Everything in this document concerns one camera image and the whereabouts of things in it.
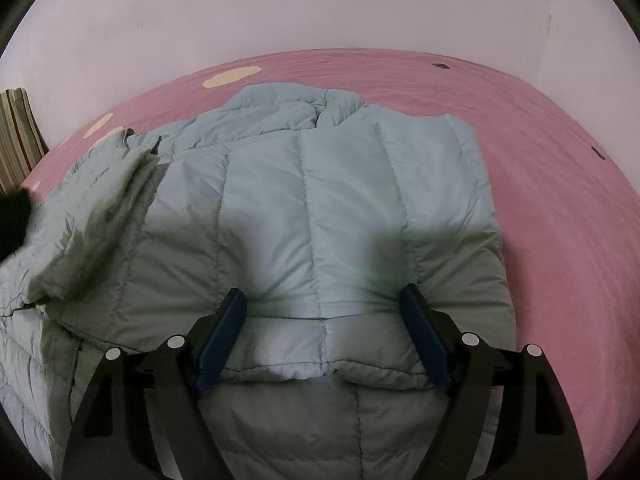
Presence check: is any striped pillow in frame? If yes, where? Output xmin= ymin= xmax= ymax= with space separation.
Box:
xmin=0 ymin=87 xmax=49 ymax=196

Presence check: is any pink patterned bed sheet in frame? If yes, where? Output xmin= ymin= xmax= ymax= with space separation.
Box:
xmin=0 ymin=49 xmax=640 ymax=480

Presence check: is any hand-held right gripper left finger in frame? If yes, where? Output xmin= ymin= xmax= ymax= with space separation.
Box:
xmin=61 ymin=287 xmax=247 ymax=480

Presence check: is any light blue puffer jacket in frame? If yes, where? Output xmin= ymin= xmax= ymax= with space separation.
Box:
xmin=0 ymin=82 xmax=518 ymax=480

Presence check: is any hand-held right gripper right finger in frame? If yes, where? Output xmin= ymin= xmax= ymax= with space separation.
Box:
xmin=399 ymin=282 xmax=589 ymax=480

